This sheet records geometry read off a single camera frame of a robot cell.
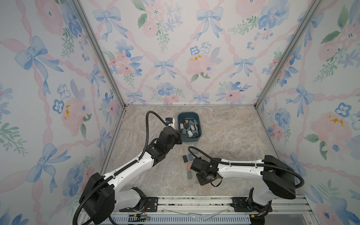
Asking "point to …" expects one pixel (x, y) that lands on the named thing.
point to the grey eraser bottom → (190, 174)
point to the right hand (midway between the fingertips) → (202, 180)
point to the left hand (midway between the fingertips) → (181, 130)
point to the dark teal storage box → (183, 116)
